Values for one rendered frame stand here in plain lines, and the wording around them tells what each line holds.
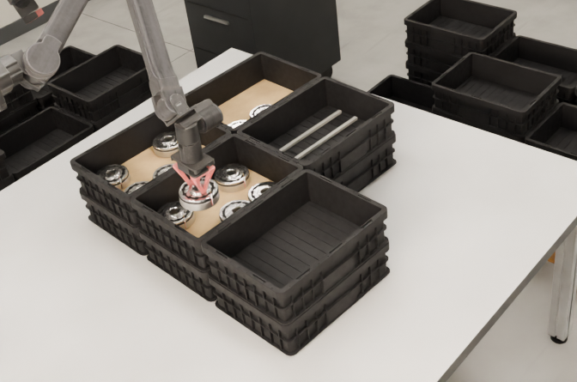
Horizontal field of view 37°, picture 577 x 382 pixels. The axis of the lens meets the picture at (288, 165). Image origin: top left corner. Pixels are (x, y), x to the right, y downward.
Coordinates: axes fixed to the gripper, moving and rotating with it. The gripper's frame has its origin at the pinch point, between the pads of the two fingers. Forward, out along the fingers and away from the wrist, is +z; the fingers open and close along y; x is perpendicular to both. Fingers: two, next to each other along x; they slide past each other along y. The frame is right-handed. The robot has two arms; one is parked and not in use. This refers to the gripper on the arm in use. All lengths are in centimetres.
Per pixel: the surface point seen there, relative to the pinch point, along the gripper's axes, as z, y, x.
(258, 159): 13.3, 11.3, -30.1
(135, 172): 19.9, 43.5, -7.4
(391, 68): 100, 113, -211
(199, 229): 19.4, 6.2, -2.3
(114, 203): 17.5, 32.4, 7.5
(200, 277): 22.7, -5.8, 8.0
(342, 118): 18, 12, -67
